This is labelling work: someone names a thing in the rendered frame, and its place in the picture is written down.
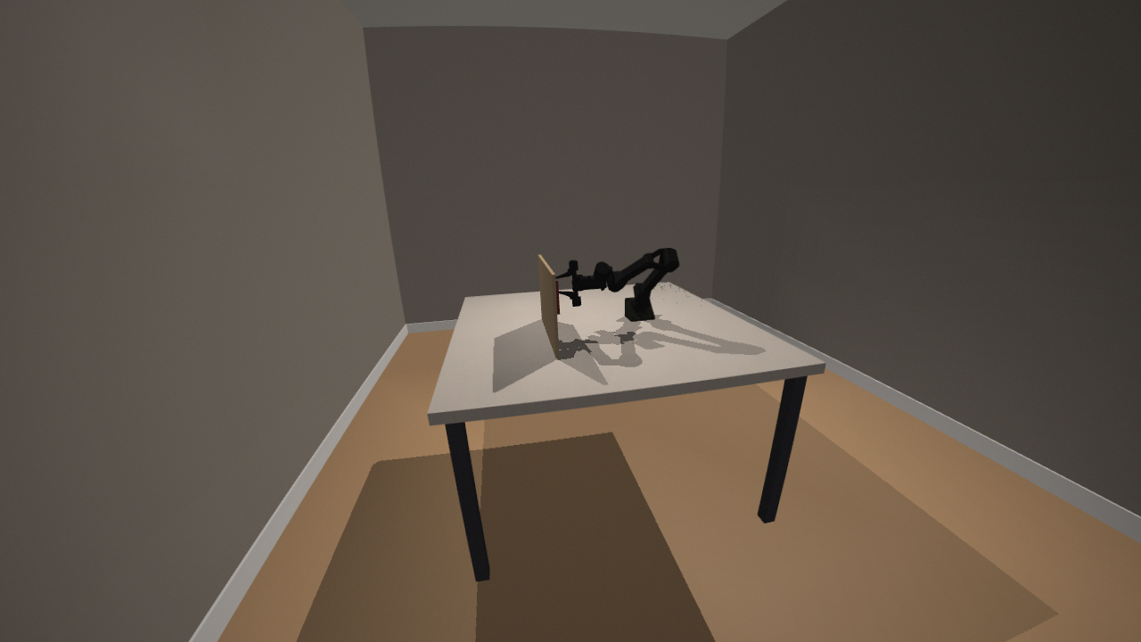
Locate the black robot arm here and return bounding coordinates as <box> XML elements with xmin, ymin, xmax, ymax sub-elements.
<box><xmin>592</xmin><ymin>247</ymin><xmax>680</xmax><ymax>312</ymax></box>

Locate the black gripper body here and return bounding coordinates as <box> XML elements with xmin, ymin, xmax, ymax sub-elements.
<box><xmin>569</xmin><ymin>259</ymin><xmax>594</xmax><ymax>307</ymax></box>

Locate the tan wall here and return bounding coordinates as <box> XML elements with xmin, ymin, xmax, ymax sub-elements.
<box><xmin>539</xmin><ymin>254</ymin><xmax>559</xmax><ymax>358</ymax></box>

